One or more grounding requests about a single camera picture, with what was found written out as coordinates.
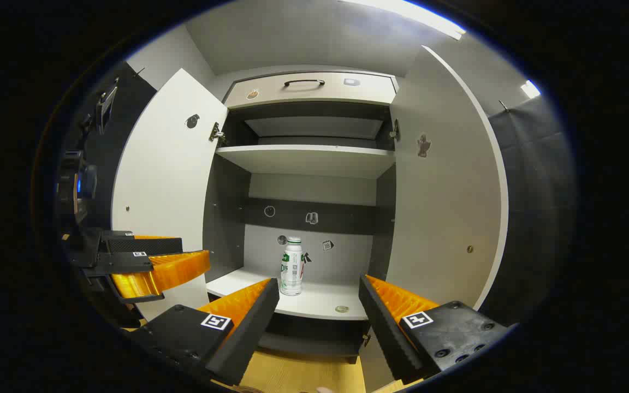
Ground white plastic bottle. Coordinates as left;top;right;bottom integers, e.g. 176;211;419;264
280;236;304;296

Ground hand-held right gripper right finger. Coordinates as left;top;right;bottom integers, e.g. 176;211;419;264
358;275;512;384

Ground white cabinet shelf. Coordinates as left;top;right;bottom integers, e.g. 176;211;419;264
215;144;396;180

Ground grey white cabinet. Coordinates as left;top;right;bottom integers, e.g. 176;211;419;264
203;65;402;365

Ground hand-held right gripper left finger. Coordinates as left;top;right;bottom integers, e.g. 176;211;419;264
129;277;281;387

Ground white cabinet door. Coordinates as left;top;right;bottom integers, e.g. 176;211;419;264
385;45;509;311
111;68;229;321

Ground black backdrop cloth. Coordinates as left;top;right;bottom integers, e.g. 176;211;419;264
74;60;157;230
486;96;574;328

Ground long ceiling light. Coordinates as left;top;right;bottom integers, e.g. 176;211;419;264
339;0;467;40

